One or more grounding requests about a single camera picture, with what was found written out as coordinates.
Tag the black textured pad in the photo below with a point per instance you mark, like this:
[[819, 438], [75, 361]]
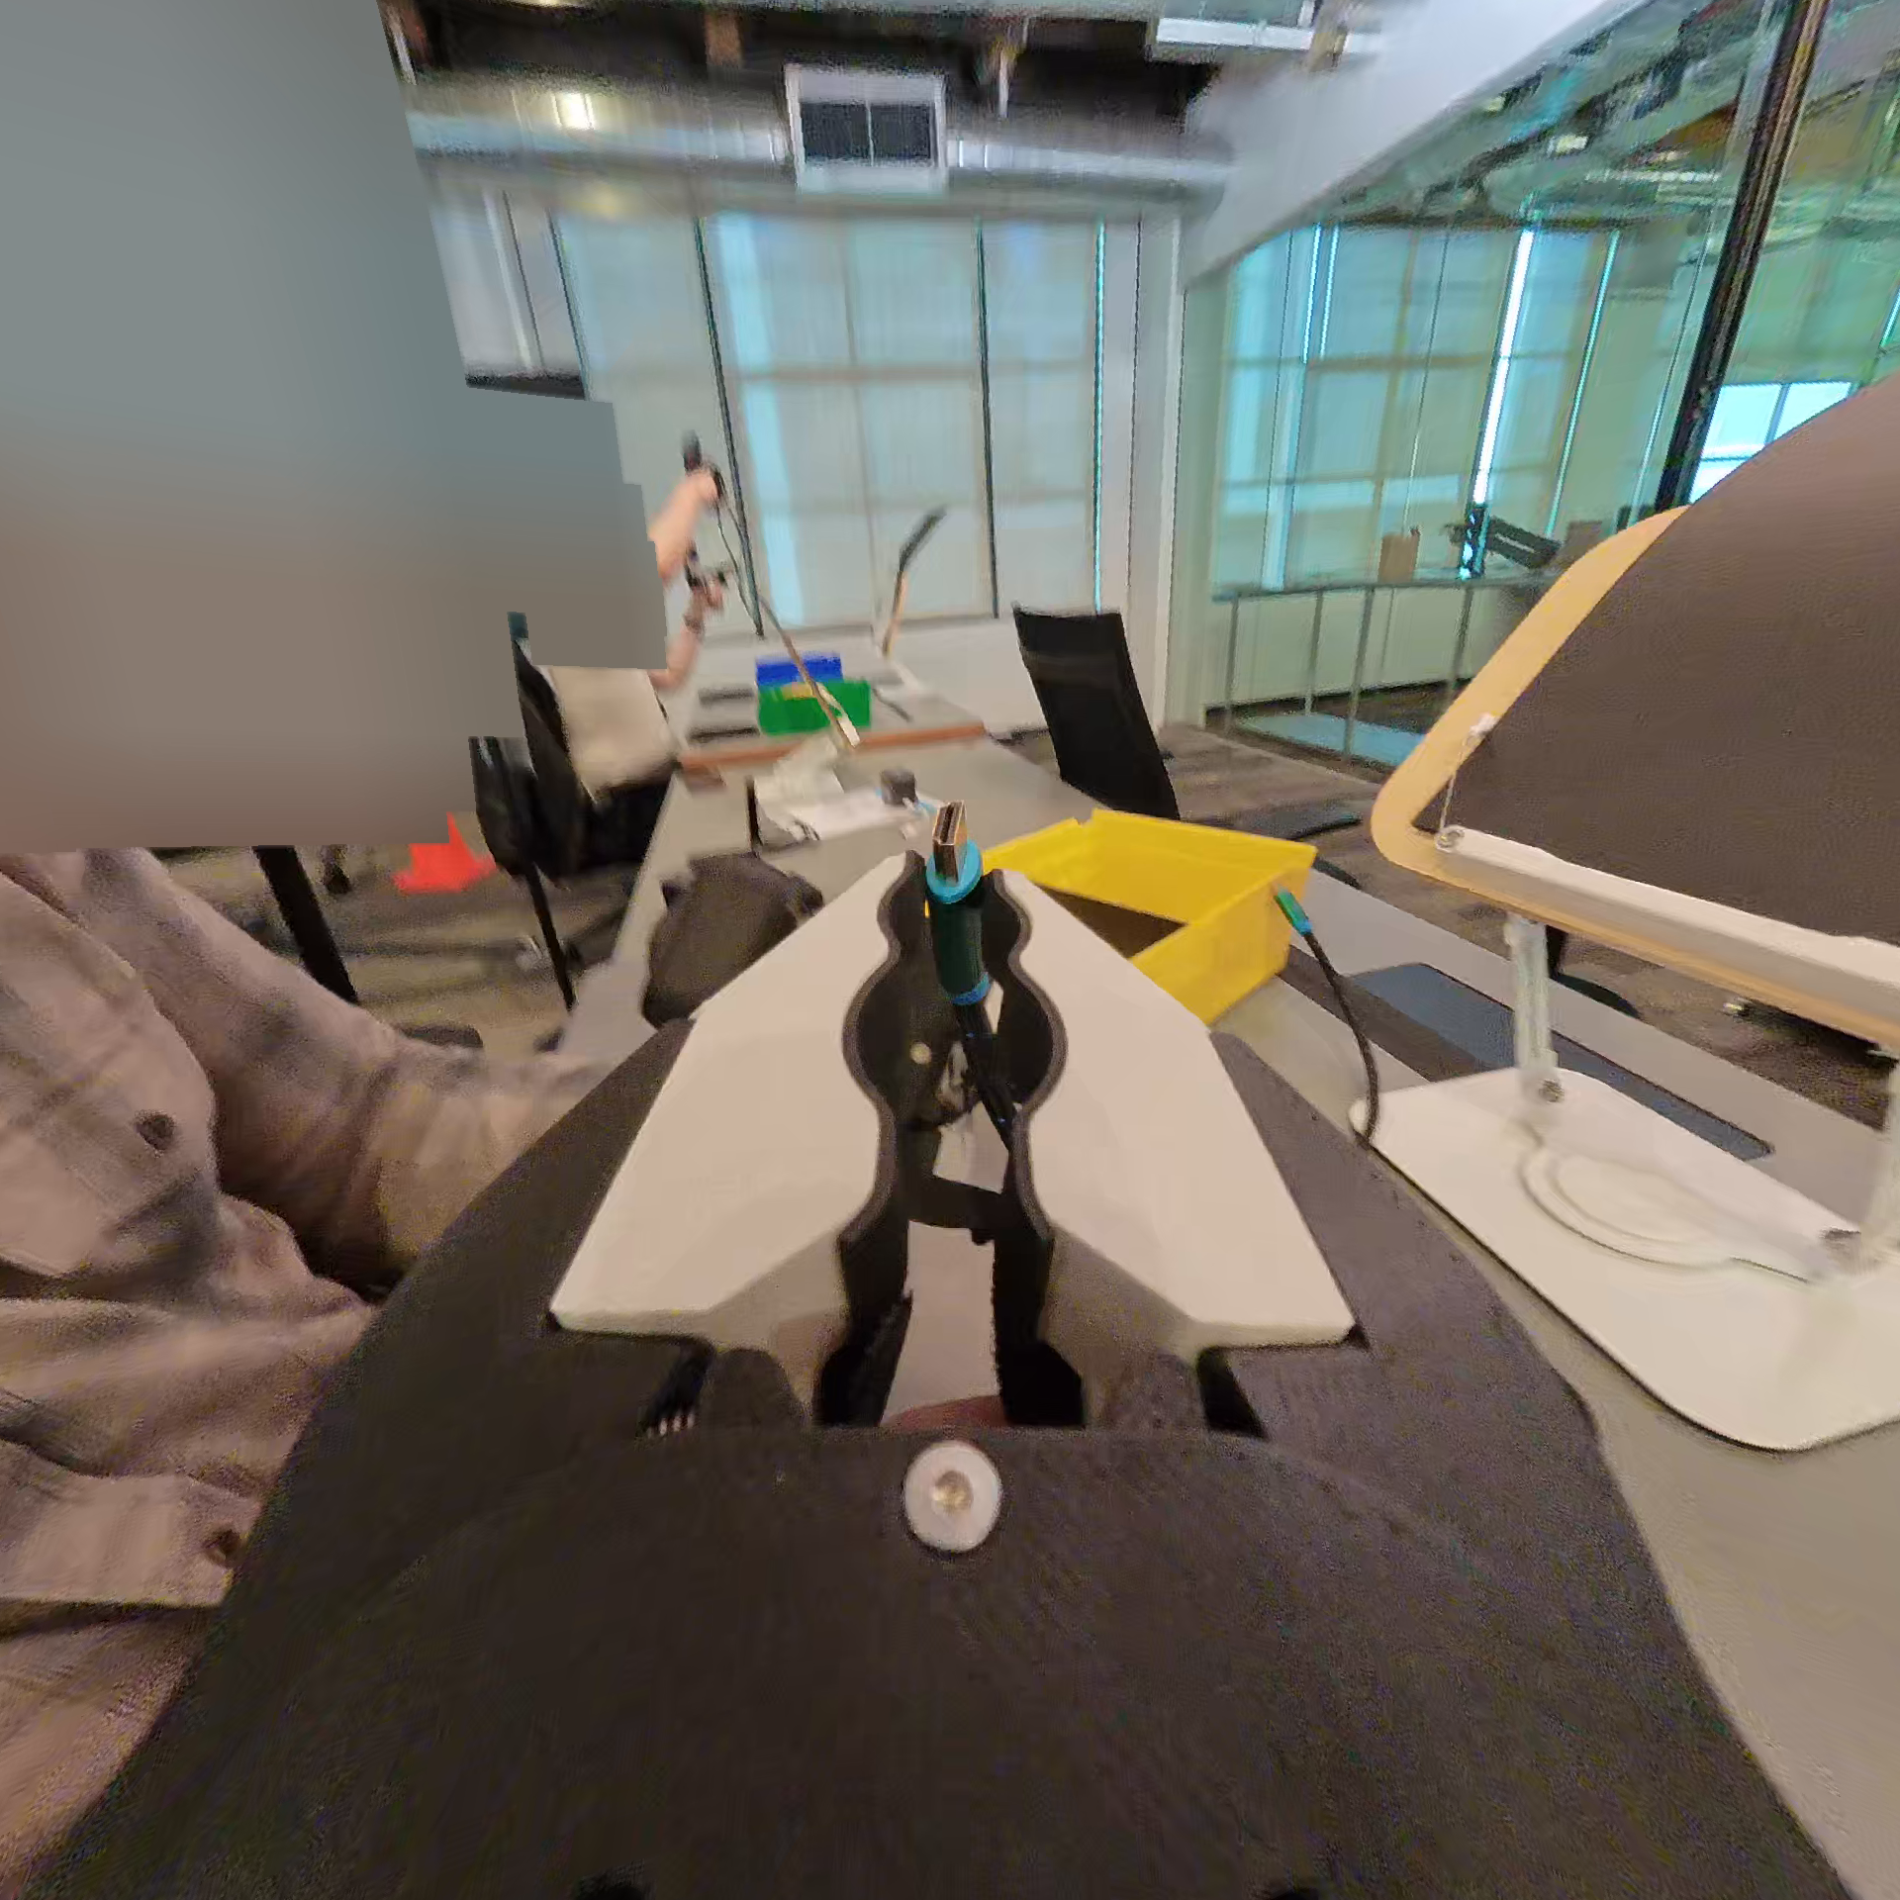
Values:
[[729, 937]]

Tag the green plastic bin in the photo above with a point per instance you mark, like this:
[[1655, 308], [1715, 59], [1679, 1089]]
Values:
[[818, 713]]

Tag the person's left forearm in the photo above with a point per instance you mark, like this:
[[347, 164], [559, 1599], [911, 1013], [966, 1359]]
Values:
[[447, 1143]]

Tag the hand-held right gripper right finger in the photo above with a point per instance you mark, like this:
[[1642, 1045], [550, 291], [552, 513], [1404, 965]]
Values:
[[1174, 1174]]

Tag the black board with wooden edge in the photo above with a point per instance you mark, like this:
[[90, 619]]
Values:
[[1753, 683]]

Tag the yellow plastic bin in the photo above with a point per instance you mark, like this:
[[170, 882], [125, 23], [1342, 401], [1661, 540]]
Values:
[[1219, 893]]

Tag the silver ventilation duct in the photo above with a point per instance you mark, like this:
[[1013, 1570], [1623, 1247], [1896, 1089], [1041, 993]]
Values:
[[655, 125]]

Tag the small orange cone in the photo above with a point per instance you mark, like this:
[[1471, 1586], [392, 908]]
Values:
[[447, 863]]

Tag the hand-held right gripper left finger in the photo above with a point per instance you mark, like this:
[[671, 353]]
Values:
[[729, 1174]]

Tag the black office chair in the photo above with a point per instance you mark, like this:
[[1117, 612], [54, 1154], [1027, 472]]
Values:
[[1094, 713], [534, 803]]

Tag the white board holder bar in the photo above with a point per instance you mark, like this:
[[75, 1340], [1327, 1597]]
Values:
[[1663, 905]]

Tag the person's torso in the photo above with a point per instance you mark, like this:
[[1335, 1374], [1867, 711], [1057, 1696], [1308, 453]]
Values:
[[122, 1338]]

